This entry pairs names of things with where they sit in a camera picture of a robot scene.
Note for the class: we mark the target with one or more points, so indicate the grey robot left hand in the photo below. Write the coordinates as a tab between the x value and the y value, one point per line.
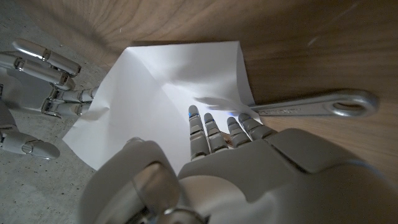
248	186

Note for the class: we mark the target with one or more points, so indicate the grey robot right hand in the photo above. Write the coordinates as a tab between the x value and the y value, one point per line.
34	90

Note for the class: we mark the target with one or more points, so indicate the silver adjustable wrench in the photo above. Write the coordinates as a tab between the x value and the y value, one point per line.
320	107

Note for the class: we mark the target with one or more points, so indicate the white paper sheet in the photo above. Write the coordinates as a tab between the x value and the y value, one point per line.
149	99

